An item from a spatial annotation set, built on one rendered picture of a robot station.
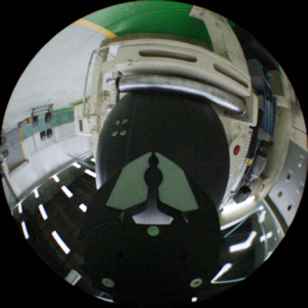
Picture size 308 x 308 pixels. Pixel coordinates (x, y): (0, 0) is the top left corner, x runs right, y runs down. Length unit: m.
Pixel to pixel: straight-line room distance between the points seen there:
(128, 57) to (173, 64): 0.09
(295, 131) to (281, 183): 0.27
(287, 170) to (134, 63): 0.74
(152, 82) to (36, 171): 11.74
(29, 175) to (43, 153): 2.83
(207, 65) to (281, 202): 0.69
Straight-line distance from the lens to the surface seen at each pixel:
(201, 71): 0.24
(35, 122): 5.36
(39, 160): 11.52
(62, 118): 11.74
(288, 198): 0.69
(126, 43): 0.26
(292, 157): 0.66
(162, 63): 0.22
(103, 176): 0.16
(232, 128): 0.41
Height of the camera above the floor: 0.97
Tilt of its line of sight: 24 degrees up
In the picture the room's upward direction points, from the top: 176 degrees counter-clockwise
